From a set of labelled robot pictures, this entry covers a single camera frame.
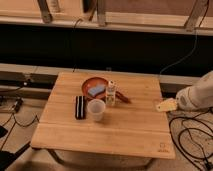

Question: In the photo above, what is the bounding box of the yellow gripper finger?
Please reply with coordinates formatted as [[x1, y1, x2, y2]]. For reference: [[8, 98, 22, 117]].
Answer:
[[156, 98, 178, 112]]

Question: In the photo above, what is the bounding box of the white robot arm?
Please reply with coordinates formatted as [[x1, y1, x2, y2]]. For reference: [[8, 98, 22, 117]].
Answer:
[[156, 70, 213, 112]]

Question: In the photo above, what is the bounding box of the translucent plastic cup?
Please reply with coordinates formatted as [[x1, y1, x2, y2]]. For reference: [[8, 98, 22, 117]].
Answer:
[[87, 99, 106, 122]]

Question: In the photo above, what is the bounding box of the blue sponge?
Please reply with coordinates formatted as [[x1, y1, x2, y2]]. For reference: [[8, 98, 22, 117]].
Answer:
[[88, 84, 105, 97]]

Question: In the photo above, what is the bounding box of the red-brown round plate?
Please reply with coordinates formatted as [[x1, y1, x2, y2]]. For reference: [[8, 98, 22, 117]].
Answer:
[[81, 77, 108, 100]]

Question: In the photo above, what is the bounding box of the wooden table board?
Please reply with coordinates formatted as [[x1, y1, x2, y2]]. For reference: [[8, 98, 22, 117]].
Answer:
[[31, 72, 175, 159]]

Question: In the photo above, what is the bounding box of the black striped eraser block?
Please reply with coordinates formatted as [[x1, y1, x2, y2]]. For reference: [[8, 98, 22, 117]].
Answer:
[[75, 96, 86, 120]]

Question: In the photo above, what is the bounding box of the black cable on floor right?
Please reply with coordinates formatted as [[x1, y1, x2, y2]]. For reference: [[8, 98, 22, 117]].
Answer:
[[168, 107, 213, 171]]

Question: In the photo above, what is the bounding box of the black cable on floor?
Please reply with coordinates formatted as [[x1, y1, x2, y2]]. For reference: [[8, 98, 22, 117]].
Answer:
[[0, 96, 40, 151], [168, 107, 213, 171]]

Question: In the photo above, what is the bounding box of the brown wooden spoon handle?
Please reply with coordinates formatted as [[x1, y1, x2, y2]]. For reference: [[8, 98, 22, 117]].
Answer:
[[116, 91, 131, 103]]

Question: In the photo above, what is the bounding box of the black cable on floor left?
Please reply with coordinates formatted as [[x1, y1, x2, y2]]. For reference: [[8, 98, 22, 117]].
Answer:
[[0, 96, 40, 151]]

